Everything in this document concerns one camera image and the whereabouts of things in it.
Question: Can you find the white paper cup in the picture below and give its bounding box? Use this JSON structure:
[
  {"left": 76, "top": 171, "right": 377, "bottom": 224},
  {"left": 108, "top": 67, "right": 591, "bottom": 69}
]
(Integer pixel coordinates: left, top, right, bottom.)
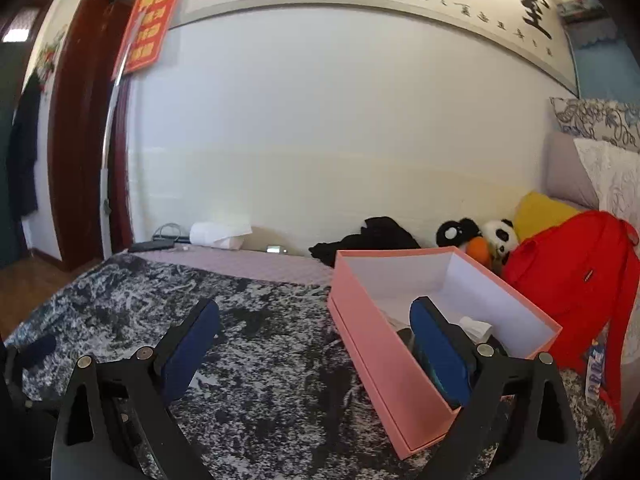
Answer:
[{"left": 458, "top": 316, "right": 494, "bottom": 344}]

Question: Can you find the teal glasses case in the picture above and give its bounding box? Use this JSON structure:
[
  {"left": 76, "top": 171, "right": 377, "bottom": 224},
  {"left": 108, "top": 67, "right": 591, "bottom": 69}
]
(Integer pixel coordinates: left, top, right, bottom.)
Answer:
[{"left": 412, "top": 340, "right": 472, "bottom": 410}]

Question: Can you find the black router box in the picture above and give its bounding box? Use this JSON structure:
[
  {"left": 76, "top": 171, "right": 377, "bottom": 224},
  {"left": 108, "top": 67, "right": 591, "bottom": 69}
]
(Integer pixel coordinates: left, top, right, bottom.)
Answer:
[{"left": 128, "top": 240, "right": 175, "bottom": 254}]

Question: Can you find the black white patterned blanket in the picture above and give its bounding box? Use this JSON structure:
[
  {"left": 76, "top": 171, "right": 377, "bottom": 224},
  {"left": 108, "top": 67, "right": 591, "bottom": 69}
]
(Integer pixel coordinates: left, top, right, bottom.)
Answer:
[{"left": 0, "top": 251, "right": 618, "bottom": 480}]

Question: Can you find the red backpack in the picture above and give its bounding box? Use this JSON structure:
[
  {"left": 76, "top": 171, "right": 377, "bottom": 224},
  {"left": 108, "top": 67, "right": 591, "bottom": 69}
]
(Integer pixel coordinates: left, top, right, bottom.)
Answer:
[{"left": 502, "top": 210, "right": 639, "bottom": 418}]

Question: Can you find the black coat on hook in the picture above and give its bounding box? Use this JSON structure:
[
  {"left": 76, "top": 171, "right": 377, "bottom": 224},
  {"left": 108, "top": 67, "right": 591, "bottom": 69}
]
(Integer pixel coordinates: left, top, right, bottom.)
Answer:
[{"left": 6, "top": 70, "right": 41, "bottom": 220}]

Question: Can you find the orange plush ball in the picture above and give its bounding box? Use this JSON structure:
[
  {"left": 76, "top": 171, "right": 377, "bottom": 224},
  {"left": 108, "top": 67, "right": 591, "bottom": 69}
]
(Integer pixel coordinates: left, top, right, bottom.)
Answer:
[{"left": 465, "top": 236, "right": 492, "bottom": 269}]

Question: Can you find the black white panda plush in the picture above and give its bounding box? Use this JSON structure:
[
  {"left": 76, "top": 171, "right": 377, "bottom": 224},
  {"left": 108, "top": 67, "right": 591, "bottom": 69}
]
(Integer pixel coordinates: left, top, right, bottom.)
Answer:
[{"left": 435, "top": 218, "right": 518, "bottom": 268}]

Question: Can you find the white paper roll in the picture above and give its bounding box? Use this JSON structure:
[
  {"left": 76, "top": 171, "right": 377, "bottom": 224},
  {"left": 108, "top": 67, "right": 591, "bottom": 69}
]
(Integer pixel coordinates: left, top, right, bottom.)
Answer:
[{"left": 189, "top": 222, "right": 253, "bottom": 250}]

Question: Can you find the pink cardboard storage box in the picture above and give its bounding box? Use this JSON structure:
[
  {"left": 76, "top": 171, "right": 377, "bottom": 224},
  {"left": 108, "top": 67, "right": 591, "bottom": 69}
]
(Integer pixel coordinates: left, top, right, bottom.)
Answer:
[{"left": 328, "top": 247, "right": 562, "bottom": 460}]

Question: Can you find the yellow pillow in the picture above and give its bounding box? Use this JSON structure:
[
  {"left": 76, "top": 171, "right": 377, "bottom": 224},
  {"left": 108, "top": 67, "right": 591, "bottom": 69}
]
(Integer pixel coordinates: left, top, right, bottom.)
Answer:
[{"left": 513, "top": 192, "right": 580, "bottom": 243}]

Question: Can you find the small silver metal item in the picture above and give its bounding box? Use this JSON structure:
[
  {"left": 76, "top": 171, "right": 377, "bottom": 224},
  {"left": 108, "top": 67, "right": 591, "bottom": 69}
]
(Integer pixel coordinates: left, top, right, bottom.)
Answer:
[{"left": 266, "top": 245, "right": 288, "bottom": 255}]

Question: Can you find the pink quilted bed sheet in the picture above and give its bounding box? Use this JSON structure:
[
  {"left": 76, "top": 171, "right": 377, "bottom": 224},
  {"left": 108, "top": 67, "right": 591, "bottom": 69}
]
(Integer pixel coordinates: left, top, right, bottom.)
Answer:
[{"left": 136, "top": 244, "right": 333, "bottom": 286}]

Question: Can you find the black clothing pile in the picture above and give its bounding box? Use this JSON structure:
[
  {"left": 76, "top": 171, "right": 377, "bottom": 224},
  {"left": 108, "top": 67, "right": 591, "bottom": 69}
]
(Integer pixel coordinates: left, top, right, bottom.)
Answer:
[{"left": 309, "top": 217, "right": 420, "bottom": 268}]

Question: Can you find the grey headboard cushion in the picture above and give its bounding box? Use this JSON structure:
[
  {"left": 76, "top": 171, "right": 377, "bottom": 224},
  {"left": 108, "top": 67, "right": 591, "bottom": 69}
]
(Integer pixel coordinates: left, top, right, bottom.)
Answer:
[{"left": 544, "top": 132, "right": 599, "bottom": 210}]

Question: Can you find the grey cable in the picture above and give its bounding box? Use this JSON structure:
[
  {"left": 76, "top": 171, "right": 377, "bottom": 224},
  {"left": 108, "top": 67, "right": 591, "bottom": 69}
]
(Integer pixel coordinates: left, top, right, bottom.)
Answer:
[{"left": 150, "top": 221, "right": 191, "bottom": 246}]

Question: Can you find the red orange wall poster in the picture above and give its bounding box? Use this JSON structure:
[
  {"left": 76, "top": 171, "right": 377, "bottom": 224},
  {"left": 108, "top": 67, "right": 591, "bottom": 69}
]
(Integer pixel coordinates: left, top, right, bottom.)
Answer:
[{"left": 112, "top": 0, "right": 178, "bottom": 80}]

